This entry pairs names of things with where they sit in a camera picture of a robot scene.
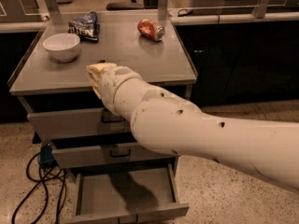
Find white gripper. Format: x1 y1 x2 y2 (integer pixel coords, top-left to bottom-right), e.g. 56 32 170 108
86 63 141 115

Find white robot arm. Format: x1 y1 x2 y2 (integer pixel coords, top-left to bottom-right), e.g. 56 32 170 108
86 63 299 191

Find grey drawer cabinet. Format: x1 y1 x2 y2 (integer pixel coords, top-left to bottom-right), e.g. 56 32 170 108
7 8 198 173

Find grey top drawer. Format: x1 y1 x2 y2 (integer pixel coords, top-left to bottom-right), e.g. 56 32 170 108
27 108 129 140

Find grey drawer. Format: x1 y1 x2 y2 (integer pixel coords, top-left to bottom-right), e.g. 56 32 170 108
27 108 129 140
63 161 189 224
52 143 173 168

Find grey middle drawer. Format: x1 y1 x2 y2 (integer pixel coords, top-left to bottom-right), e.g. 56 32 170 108
52 143 173 168

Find grey bottom drawer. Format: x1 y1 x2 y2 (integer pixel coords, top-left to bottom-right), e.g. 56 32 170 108
63 161 189 224

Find white ceramic bowl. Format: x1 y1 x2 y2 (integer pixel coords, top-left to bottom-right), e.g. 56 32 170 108
43 33 80 63

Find blue chip bag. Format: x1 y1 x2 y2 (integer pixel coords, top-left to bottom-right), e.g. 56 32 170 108
68 11 100 42

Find red soda can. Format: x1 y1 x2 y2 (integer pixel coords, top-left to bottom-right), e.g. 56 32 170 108
137 19 165 42

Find blue power box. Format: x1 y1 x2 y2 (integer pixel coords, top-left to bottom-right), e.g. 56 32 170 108
38 145 57 168

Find dark lower cabinets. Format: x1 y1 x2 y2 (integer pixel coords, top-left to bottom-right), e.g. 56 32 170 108
0 20 299 123

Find black floor cables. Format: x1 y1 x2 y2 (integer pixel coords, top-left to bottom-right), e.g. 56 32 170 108
11 151 69 224

